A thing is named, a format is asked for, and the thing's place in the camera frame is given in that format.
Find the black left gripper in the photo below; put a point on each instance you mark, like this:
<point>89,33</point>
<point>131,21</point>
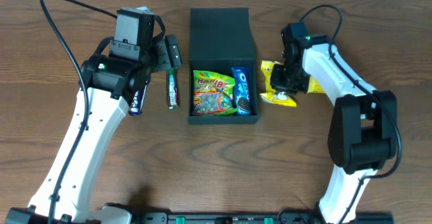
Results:
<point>163,56</point>

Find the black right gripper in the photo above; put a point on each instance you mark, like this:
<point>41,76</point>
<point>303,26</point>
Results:
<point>281,79</point>

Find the yellow Hacks candy bag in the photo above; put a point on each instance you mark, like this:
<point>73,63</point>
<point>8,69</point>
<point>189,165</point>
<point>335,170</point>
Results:
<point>281,98</point>

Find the blue Oreo cookie pack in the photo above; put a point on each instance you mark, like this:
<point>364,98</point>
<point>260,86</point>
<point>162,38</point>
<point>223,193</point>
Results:
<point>242,90</point>

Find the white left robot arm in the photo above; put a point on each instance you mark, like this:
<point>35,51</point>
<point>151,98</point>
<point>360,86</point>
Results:
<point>114,83</point>

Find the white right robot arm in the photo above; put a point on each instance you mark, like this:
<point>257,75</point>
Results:
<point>363,133</point>

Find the green red candy bar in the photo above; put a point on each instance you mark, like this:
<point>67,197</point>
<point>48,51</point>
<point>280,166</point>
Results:
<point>172,89</point>

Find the black open box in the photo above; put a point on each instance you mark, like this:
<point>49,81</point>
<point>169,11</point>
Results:
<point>220,39</point>

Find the green Haribo gummy bag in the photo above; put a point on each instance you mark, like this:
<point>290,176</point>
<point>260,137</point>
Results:
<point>213,94</point>

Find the blue Dairy Milk chocolate bar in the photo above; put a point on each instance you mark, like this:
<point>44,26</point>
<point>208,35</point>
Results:
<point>138,102</point>

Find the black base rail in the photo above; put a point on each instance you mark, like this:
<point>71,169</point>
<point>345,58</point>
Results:
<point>284,218</point>

